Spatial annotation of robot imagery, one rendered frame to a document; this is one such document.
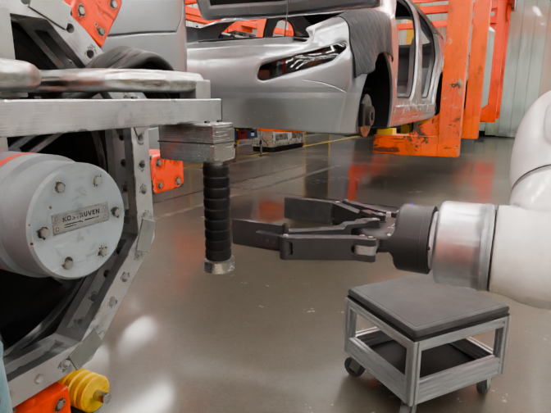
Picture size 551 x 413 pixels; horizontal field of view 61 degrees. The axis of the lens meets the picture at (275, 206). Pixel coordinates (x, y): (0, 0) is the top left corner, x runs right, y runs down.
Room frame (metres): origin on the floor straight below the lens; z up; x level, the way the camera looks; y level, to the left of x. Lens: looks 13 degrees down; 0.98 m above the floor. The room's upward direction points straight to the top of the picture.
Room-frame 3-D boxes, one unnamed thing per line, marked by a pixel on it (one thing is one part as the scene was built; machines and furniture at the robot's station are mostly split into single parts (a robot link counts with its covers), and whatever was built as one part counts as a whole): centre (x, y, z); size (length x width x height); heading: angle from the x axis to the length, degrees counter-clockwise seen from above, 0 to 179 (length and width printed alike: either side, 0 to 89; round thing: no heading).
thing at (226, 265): (0.61, 0.08, 0.83); 0.04 x 0.04 x 0.16
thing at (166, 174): (0.85, 0.23, 0.85); 0.09 x 0.08 x 0.07; 153
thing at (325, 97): (5.36, -0.69, 1.49); 4.95 x 1.86 x 1.59; 153
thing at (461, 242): (0.47, -0.20, 0.83); 0.09 x 0.06 x 0.09; 153
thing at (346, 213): (0.57, -0.10, 0.83); 0.11 x 0.01 x 0.04; 21
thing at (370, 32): (3.44, -0.61, 1.36); 0.71 x 0.30 x 0.51; 153
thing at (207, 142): (0.62, 0.11, 0.93); 0.09 x 0.05 x 0.05; 63
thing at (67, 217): (0.54, 0.30, 0.85); 0.21 x 0.14 x 0.14; 63
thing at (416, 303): (1.44, -0.50, 0.17); 0.43 x 0.36 x 0.34; 115
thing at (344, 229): (0.49, -0.06, 0.83); 0.11 x 0.01 x 0.04; 104
